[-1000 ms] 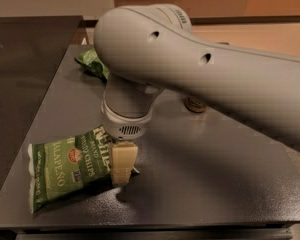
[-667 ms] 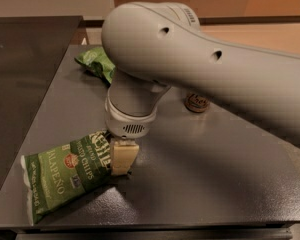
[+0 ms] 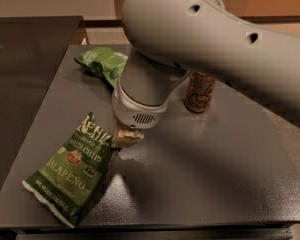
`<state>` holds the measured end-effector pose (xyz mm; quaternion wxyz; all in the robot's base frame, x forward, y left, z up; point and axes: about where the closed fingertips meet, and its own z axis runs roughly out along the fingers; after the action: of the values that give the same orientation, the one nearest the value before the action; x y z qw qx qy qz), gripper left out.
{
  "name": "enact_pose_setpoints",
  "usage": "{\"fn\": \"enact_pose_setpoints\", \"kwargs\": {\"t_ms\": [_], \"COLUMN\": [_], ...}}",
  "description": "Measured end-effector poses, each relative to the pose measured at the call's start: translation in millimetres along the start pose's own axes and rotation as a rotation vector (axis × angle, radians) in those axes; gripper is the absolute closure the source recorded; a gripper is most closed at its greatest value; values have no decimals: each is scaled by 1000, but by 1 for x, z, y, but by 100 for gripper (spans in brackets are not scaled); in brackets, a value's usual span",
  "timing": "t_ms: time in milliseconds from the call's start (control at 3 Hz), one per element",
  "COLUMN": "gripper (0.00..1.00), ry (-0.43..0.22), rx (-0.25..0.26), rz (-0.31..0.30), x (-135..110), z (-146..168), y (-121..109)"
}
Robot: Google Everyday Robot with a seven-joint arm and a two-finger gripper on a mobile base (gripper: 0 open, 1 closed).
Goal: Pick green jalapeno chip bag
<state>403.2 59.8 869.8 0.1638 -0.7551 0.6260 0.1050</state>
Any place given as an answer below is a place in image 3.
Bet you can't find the green jalapeno Kettle chip bag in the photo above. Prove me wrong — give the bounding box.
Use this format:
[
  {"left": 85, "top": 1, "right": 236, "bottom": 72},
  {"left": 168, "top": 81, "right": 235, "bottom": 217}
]
[{"left": 22, "top": 112, "right": 112, "bottom": 228}]

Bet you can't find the light green chip bag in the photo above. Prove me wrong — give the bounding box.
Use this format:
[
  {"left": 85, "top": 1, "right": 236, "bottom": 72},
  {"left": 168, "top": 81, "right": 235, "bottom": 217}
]
[{"left": 75, "top": 46, "right": 127, "bottom": 88}]

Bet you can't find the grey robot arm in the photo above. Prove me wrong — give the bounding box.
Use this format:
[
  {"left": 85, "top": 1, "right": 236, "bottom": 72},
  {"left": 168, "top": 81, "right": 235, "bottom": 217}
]
[{"left": 112, "top": 0, "right": 300, "bottom": 148}]

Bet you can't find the brown LaCroix soda can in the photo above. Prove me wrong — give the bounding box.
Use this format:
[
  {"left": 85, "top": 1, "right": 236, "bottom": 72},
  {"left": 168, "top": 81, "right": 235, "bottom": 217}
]
[{"left": 185, "top": 72, "right": 216, "bottom": 113}]

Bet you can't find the white gripper with vents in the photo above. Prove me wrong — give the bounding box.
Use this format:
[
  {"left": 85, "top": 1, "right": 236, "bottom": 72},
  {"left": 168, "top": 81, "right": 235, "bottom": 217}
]
[{"left": 111, "top": 83, "right": 168, "bottom": 149}]

